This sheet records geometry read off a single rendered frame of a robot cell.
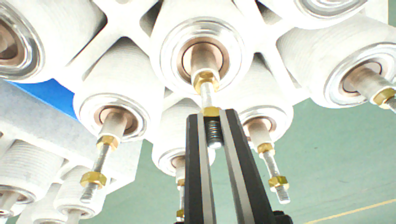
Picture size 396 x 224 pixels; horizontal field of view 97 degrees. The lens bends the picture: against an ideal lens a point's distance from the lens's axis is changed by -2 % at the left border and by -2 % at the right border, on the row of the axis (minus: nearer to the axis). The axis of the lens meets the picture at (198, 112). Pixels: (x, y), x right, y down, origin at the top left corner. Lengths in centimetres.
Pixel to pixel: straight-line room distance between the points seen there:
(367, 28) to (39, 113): 50
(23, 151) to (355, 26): 52
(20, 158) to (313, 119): 76
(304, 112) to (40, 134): 68
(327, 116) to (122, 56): 64
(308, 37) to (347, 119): 57
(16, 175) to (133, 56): 30
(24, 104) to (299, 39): 47
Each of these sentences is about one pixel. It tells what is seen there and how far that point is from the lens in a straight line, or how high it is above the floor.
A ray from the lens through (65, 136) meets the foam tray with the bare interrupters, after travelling 45.
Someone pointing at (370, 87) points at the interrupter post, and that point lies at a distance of 23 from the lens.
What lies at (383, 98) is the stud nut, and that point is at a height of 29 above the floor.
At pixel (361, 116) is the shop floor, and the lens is 82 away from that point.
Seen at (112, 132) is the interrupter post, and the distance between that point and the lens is 20.
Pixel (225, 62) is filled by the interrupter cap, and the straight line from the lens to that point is 17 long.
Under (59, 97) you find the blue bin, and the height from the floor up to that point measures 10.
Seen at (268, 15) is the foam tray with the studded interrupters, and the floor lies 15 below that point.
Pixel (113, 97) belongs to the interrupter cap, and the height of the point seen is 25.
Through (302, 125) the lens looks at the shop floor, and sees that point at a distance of 71.
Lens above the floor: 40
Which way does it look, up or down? 47 degrees down
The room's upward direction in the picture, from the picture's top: 175 degrees clockwise
